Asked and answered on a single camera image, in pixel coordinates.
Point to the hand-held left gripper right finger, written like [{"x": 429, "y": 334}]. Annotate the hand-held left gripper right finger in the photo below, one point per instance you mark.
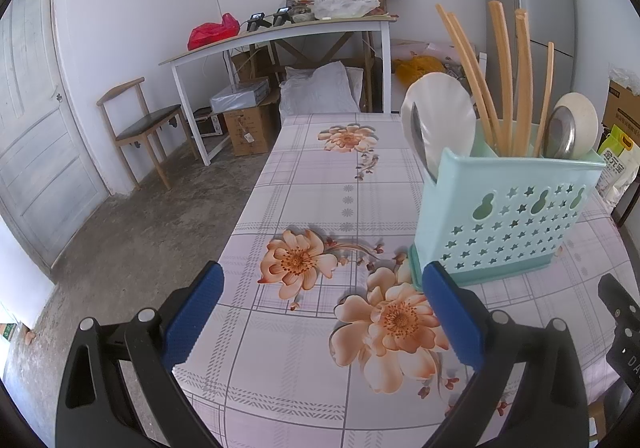
[{"x": 450, "y": 313}]

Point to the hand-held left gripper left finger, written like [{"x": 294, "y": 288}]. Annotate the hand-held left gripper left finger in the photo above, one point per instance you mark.
[{"x": 200, "y": 308}]

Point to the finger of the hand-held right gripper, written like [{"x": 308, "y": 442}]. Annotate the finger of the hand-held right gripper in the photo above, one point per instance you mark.
[{"x": 622, "y": 303}]

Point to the teal plastic utensil holder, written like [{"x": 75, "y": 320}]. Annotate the teal plastic utensil holder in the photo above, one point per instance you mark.
[{"x": 500, "y": 208}]

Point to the metal spoon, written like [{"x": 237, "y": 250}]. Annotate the metal spoon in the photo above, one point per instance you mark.
[
  {"x": 560, "y": 133},
  {"x": 419, "y": 133}
]

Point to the white ceramic spoon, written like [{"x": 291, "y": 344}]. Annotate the white ceramic spoon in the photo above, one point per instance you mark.
[
  {"x": 445, "y": 118},
  {"x": 582, "y": 123}
]

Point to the wooden chopstick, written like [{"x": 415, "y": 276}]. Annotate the wooden chopstick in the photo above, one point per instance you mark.
[
  {"x": 523, "y": 78},
  {"x": 472, "y": 63},
  {"x": 462, "y": 63},
  {"x": 501, "y": 78},
  {"x": 546, "y": 88}
]

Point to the white and green rice bag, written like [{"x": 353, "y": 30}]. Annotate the white and green rice bag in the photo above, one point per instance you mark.
[{"x": 617, "y": 168}]

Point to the floral tablecloth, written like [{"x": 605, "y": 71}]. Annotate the floral tablecloth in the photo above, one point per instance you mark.
[{"x": 310, "y": 188}]

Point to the small cardboard box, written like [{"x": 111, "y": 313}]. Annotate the small cardboard box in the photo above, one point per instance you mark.
[{"x": 250, "y": 131}]

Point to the toaster oven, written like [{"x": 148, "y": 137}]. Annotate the toaster oven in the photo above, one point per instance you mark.
[{"x": 210, "y": 123}]

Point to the wooden chair dark seat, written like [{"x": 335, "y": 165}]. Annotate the wooden chair dark seat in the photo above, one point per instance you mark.
[{"x": 145, "y": 123}]

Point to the green carton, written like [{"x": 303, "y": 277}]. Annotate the green carton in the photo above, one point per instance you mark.
[{"x": 7, "y": 332}]

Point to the large cardboard box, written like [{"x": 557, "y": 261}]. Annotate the large cardboard box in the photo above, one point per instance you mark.
[{"x": 622, "y": 103}]

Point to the plastic wrapped grey box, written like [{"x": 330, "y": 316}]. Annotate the plastic wrapped grey box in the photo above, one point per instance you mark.
[{"x": 240, "y": 96}]

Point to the white door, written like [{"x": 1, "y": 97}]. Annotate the white door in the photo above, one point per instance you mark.
[{"x": 40, "y": 128}]

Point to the yellow plastic bag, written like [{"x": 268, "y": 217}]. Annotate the yellow plastic bag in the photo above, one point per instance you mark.
[{"x": 417, "y": 71}]

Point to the white sack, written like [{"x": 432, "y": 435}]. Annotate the white sack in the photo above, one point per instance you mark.
[{"x": 317, "y": 93}]

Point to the red plastic bag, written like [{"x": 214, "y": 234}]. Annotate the red plastic bag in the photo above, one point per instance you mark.
[{"x": 212, "y": 33}]

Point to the white table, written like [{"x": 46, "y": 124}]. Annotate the white table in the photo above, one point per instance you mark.
[{"x": 280, "y": 31}]

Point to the black device with screen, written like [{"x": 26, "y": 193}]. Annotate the black device with screen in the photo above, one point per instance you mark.
[
  {"x": 256, "y": 22},
  {"x": 281, "y": 17}
]

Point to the grey refrigerator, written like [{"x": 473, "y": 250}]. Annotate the grey refrigerator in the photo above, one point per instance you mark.
[{"x": 525, "y": 3}]

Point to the clear plastic bag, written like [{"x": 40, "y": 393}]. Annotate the clear plastic bag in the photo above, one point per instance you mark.
[{"x": 345, "y": 6}]

